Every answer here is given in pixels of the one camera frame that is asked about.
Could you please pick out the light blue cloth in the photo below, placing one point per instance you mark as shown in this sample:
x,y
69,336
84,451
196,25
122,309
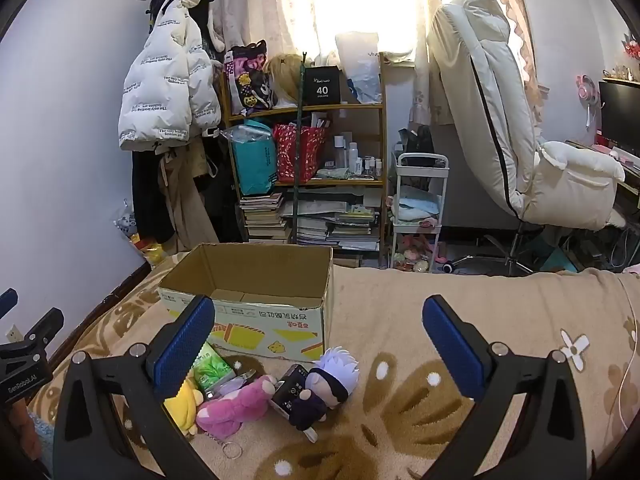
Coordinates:
x,y
415,205

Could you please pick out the beige hanging coat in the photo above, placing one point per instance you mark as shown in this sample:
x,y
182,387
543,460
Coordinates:
x,y
187,205

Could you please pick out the green pole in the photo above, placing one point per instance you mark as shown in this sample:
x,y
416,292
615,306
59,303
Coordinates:
x,y
299,150

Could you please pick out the red patterned bag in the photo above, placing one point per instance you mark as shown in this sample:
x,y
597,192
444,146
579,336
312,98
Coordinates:
x,y
297,155

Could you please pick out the pink lace curtain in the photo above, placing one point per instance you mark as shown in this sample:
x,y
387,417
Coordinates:
x,y
520,35

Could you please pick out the beige flower blanket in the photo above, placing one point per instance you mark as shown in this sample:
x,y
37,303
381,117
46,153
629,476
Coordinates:
x,y
400,310

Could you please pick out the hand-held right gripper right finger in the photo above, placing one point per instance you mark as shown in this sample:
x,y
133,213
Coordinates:
x,y
450,345

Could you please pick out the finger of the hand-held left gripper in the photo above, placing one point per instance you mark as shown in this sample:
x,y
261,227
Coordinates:
x,y
6,302
42,327

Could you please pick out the small lilac pouch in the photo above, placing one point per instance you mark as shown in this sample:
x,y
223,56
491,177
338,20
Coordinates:
x,y
232,386

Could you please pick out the colourful printed bag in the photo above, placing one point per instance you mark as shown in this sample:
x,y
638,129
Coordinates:
x,y
250,80

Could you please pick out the white plastic bag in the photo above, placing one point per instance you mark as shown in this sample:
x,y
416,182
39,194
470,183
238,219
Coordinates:
x,y
357,60

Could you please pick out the floral curtain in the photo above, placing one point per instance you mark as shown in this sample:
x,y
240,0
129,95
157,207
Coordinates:
x,y
260,5

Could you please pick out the dark hanging clothes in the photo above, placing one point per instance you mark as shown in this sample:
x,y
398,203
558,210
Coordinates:
x,y
222,205

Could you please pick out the pink flower ornament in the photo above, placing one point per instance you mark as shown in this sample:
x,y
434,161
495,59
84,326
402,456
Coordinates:
x,y
632,47

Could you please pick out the black bag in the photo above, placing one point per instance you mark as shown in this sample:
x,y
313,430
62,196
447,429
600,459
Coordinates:
x,y
422,142

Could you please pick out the black monitor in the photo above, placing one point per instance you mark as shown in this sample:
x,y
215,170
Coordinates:
x,y
620,115

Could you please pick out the wooden shelf unit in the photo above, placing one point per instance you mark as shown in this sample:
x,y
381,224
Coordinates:
x,y
350,106

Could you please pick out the white trolley cart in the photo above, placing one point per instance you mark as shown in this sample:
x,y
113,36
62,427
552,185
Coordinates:
x,y
420,160

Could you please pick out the yellow plush toy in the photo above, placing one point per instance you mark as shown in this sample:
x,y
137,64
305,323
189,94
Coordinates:
x,y
182,407

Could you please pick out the white padded office chair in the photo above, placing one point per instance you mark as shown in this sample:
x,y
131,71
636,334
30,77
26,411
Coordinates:
x,y
490,110

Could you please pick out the black cardboard box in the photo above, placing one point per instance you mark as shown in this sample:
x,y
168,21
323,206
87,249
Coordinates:
x,y
322,85

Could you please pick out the pink desk fan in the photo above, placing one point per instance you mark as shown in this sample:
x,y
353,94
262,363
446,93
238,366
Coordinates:
x,y
586,87

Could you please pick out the white-haired plush doll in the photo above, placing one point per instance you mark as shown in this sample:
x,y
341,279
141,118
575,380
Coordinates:
x,y
325,385

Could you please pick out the pink plush toy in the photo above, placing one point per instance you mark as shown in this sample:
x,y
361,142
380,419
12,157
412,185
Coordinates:
x,y
230,410

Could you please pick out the white puffer jacket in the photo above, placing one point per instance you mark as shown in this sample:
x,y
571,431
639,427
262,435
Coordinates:
x,y
160,85

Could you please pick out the white wall socket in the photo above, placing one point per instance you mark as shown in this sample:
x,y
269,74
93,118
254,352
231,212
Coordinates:
x,y
15,333

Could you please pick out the group of small bottles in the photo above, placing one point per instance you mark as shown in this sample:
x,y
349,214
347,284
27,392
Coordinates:
x,y
352,157

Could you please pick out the blonde wig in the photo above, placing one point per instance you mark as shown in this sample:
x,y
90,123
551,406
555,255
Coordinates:
x,y
282,80

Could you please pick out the teal shopping bag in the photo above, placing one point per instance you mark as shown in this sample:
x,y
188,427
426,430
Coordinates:
x,y
255,160

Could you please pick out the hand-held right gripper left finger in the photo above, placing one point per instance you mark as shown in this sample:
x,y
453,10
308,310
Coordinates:
x,y
186,347

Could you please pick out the black patterned small box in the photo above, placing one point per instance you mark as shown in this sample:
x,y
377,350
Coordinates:
x,y
287,390

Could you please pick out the clear snack bag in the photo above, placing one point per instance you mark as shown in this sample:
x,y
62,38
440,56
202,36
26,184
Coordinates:
x,y
130,225

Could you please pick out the person's left hand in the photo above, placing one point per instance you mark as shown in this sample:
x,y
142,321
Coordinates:
x,y
24,430

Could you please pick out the black hanging coat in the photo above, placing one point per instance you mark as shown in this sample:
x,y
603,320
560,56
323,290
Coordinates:
x,y
152,195

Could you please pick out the pile of magazines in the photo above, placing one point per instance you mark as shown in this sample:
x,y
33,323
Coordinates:
x,y
340,227

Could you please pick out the stack of brown books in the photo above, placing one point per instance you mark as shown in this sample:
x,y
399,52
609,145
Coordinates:
x,y
265,220

